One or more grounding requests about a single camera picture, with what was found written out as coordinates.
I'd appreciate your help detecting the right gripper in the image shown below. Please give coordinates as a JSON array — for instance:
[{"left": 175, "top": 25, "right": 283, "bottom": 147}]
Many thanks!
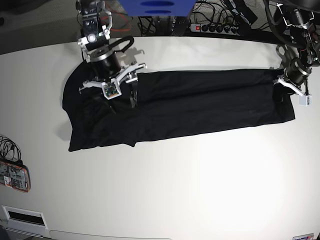
[{"left": 91, "top": 53, "right": 138, "bottom": 108}]

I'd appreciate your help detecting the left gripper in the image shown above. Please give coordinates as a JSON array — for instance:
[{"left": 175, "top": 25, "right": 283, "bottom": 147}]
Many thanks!
[{"left": 272, "top": 61, "right": 312, "bottom": 103}]

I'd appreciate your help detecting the black T-shirt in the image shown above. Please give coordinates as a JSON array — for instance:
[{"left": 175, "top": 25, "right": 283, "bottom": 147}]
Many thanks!
[{"left": 62, "top": 63, "right": 296, "bottom": 152}]

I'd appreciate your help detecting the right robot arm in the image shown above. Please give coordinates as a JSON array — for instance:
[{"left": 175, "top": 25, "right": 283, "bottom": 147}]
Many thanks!
[{"left": 75, "top": 0, "right": 146, "bottom": 108}]

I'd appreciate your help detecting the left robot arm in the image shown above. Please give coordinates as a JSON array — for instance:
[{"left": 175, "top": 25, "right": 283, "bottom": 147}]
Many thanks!
[{"left": 263, "top": 0, "right": 320, "bottom": 106}]

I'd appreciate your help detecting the blue plastic bin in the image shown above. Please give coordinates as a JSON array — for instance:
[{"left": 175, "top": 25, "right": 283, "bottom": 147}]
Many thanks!
[{"left": 118, "top": 0, "right": 196, "bottom": 17}]

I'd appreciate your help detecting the white power strip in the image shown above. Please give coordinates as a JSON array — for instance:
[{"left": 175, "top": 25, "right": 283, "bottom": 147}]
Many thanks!
[{"left": 189, "top": 23, "right": 239, "bottom": 36}]

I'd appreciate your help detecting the orange electronics case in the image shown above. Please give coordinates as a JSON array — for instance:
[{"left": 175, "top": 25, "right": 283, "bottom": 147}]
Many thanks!
[{"left": 0, "top": 160, "right": 31, "bottom": 193}]

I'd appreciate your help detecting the card at table edge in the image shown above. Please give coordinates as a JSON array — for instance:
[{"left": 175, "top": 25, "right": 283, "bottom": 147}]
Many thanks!
[{"left": 292, "top": 233, "right": 315, "bottom": 240}]

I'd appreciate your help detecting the black coiled cable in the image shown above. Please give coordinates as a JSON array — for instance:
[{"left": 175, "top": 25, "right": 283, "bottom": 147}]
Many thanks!
[{"left": 0, "top": 134, "right": 22, "bottom": 163}]

